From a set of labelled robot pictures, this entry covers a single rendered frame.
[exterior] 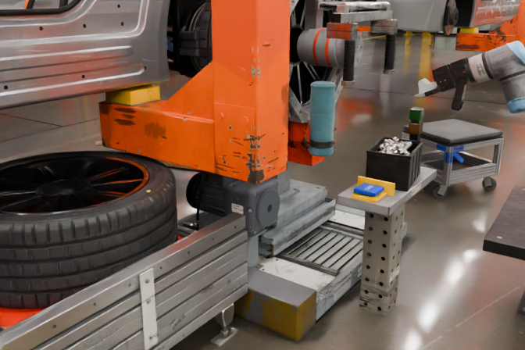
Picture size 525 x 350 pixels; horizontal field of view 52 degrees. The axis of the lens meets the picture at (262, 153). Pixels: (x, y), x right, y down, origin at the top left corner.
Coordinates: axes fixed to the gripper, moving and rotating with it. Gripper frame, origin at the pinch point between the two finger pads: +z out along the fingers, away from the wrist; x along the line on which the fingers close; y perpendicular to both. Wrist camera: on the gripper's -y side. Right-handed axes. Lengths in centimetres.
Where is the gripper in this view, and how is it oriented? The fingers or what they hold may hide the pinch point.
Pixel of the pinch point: (417, 97)
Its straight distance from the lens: 197.6
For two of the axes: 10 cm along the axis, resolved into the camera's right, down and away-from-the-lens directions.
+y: -3.6, -9.3, -0.5
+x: -5.1, 2.4, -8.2
